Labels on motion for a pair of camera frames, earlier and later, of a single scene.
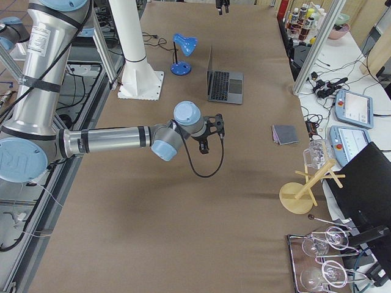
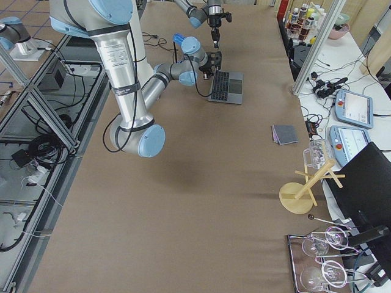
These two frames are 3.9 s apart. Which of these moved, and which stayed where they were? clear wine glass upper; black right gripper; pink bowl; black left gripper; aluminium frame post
Moved: black left gripper; black right gripper
Stayed: clear wine glass upper; pink bowl; aluminium frame post
